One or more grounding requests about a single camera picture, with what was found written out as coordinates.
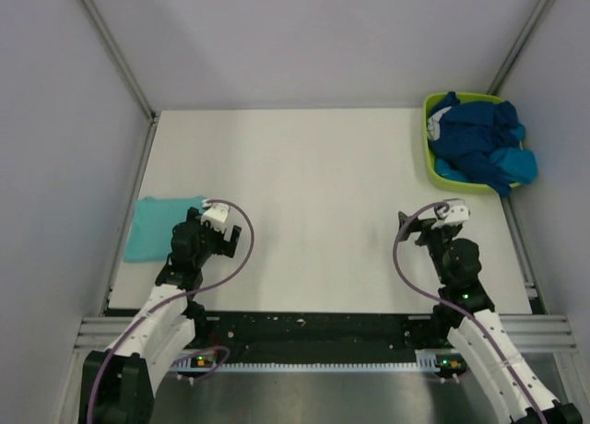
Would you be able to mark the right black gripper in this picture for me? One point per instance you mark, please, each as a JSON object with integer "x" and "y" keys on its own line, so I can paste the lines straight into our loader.
{"x": 424, "y": 227}

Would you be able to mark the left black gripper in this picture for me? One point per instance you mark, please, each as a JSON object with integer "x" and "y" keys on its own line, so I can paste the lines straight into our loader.
{"x": 224, "y": 247}

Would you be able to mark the teal t shirt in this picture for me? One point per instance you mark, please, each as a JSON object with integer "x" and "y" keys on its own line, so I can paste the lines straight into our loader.
{"x": 149, "y": 239}

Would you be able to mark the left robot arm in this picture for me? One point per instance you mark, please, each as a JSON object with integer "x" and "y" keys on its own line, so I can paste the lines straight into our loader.
{"x": 119, "y": 384}

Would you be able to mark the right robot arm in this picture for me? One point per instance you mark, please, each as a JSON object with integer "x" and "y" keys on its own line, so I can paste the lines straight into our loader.
{"x": 465, "y": 316}

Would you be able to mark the light blue t shirt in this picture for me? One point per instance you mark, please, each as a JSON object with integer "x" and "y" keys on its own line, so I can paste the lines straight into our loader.
{"x": 496, "y": 160}

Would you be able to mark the dark blue t shirt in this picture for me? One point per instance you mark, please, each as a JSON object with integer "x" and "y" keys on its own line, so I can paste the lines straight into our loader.
{"x": 475, "y": 133}

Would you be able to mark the green plastic bin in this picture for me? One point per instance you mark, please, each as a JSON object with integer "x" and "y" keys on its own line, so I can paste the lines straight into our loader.
{"x": 442, "y": 166}

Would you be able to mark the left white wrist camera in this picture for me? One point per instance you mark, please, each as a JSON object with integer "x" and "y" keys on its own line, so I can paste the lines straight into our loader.
{"x": 215, "y": 215}

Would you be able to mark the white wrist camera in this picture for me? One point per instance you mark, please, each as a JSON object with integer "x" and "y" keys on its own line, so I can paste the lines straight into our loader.
{"x": 215, "y": 215}
{"x": 451, "y": 213}

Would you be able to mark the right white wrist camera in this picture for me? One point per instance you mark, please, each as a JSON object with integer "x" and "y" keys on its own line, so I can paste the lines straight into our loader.
{"x": 451, "y": 213}

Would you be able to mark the grey slotted cable duct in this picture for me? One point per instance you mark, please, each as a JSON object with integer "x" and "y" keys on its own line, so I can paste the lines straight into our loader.
{"x": 423, "y": 363}

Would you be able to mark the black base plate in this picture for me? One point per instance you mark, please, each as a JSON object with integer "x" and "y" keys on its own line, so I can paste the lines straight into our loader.
{"x": 317, "y": 338}

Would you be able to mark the left aluminium frame post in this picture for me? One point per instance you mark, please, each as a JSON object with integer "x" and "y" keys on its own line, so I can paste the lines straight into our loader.
{"x": 117, "y": 57}

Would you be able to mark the aluminium frame post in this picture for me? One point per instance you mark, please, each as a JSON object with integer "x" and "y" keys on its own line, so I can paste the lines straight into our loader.
{"x": 117, "y": 57}
{"x": 532, "y": 24}

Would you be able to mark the right aluminium frame post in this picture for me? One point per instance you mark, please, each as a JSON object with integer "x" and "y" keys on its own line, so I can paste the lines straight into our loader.
{"x": 532, "y": 24}

